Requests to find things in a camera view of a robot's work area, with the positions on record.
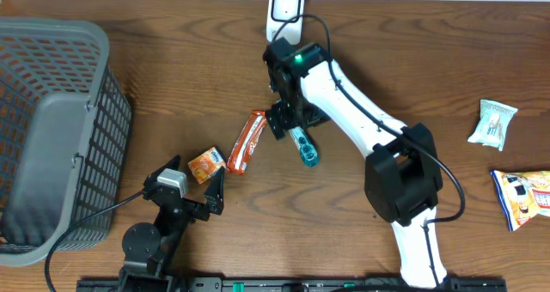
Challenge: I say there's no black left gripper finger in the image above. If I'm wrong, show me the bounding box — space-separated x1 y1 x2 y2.
144 155 180 187
205 167 225 216

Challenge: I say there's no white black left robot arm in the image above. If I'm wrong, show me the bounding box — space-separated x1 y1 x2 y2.
115 155 225 292

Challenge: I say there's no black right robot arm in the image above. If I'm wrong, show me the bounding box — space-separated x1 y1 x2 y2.
263 39 447 289

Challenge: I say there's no yellow chips snack bag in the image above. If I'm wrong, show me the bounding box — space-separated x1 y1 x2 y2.
490 170 549 232

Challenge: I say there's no small orange tissue pack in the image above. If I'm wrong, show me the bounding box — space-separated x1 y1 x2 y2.
187 147 226 184

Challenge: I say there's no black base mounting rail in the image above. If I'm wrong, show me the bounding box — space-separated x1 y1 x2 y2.
76 276 508 292

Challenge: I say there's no grey plastic shopping basket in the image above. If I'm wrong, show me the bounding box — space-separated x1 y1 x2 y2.
1 17 132 267

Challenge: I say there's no white barcode scanner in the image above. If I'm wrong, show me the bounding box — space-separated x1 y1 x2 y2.
266 0 305 45

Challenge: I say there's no teal Listerine mouthwash bottle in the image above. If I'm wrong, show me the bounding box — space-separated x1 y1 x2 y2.
289 126 320 167

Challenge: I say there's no pale green snack packet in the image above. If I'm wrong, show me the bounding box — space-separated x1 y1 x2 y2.
467 100 518 151

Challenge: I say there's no orange red snack bar wrapper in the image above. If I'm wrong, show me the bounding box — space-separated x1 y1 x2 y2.
227 110 267 175

